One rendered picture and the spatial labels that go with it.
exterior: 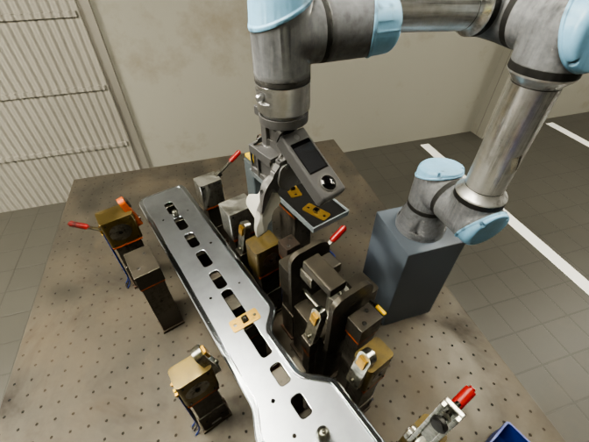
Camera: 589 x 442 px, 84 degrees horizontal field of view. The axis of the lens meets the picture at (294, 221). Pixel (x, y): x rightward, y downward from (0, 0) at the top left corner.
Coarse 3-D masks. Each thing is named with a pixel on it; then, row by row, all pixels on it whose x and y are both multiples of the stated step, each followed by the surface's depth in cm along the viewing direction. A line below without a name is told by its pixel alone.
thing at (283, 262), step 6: (282, 258) 96; (288, 258) 96; (282, 264) 94; (282, 270) 95; (282, 276) 97; (282, 282) 99; (282, 288) 101; (288, 300) 104; (282, 306) 111; (288, 306) 107; (282, 312) 114; (288, 312) 108; (282, 318) 117; (288, 318) 111; (282, 324) 120; (288, 324) 114; (288, 330) 117; (288, 336) 118
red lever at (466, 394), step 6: (462, 390) 64; (468, 390) 63; (474, 390) 63; (456, 396) 64; (462, 396) 63; (468, 396) 63; (462, 402) 63; (468, 402) 63; (462, 408) 63; (420, 438) 64
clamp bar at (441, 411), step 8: (448, 400) 56; (440, 408) 55; (448, 408) 55; (456, 408) 55; (432, 416) 54; (440, 416) 55; (448, 416) 54; (456, 416) 54; (464, 416) 54; (424, 424) 60; (432, 424) 54; (440, 424) 53; (448, 424) 55; (456, 424) 54; (416, 432) 62; (424, 432) 62; (432, 432) 60; (440, 432) 53; (448, 432) 56; (408, 440) 65; (432, 440) 59
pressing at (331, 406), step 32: (160, 192) 132; (160, 224) 118; (192, 224) 118; (192, 256) 107; (224, 256) 107; (192, 288) 98; (224, 288) 98; (256, 288) 97; (224, 320) 90; (224, 352) 84; (256, 352) 84; (256, 384) 78; (288, 384) 78; (320, 384) 78; (256, 416) 73; (288, 416) 73; (320, 416) 73; (352, 416) 73
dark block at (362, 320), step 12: (360, 312) 78; (372, 312) 78; (348, 324) 79; (360, 324) 76; (372, 324) 76; (348, 336) 82; (360, 336) 76; (372, 336) 83; (348, 348) 86; (348, 360) 89; (348, 372) 92; (348, 384) 99
